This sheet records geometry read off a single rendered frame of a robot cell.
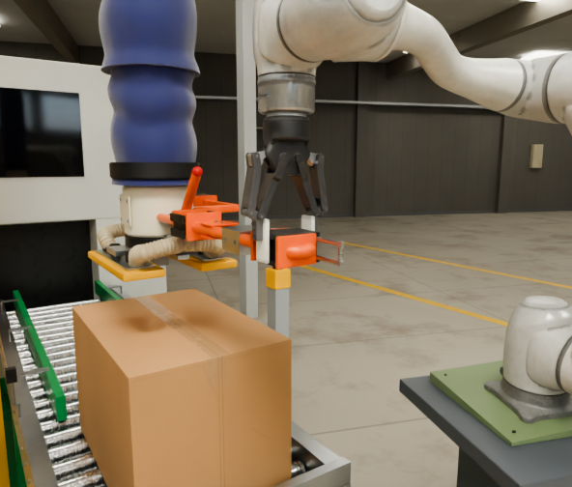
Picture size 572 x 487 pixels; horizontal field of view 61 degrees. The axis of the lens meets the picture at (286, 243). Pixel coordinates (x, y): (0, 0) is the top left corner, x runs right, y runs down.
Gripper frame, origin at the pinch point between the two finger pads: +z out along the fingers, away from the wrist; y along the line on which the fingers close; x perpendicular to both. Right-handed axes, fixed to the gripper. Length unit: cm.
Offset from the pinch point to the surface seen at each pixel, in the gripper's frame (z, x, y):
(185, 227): 0.4, -31.3, 5.0
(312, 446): 65, -34, -32
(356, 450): 124, -96, -105
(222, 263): 11.7, -42.7, -9.2
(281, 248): -0.2, 4.8, 3.9
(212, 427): 46, -29, 1
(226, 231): -0.6, -14.2, 3.7
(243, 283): 92, -307, -158
